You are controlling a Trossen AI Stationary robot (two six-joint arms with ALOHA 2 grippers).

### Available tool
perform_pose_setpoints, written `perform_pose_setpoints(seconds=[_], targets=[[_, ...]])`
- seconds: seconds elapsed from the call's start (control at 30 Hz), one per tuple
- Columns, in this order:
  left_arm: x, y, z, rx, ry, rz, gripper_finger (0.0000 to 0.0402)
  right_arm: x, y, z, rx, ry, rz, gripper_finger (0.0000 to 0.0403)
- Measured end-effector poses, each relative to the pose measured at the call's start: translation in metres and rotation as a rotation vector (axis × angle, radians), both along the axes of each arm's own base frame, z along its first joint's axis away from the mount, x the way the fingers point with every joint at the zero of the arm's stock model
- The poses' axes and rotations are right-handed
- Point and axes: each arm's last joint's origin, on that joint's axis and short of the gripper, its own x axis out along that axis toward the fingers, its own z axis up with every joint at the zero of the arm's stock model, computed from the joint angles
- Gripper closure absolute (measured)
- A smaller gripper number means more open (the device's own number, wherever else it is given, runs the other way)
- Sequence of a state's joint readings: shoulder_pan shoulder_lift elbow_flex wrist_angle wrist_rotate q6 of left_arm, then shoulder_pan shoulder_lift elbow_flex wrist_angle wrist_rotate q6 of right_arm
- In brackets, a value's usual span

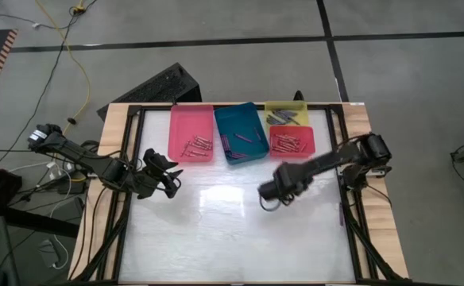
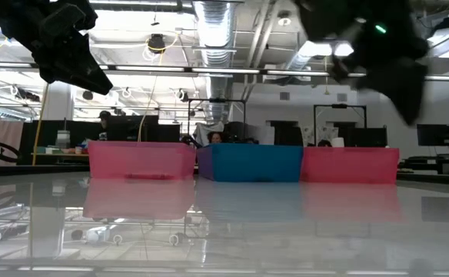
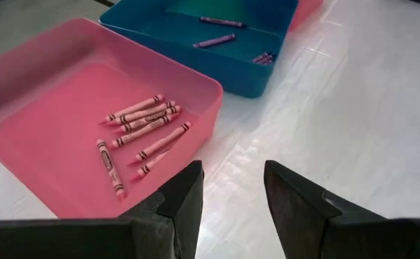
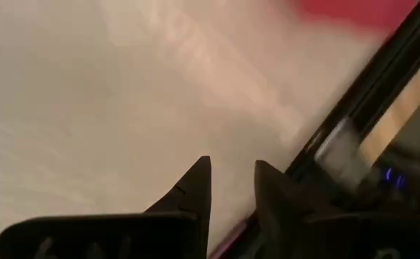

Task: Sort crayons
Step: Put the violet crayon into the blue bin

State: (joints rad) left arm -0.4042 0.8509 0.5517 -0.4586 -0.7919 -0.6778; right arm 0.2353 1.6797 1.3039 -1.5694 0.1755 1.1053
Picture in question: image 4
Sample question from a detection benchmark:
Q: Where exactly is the silver frame corner plate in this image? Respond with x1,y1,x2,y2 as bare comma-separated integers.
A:
313,117,373,190

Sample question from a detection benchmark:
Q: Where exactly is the red plastic bin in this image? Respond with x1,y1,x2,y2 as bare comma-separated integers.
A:
288,0,420,35

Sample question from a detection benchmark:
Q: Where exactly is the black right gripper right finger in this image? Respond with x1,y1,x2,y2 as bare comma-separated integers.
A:
255,160,420,259

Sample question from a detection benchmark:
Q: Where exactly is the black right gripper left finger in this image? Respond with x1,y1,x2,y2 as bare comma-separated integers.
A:
0,155,212,259

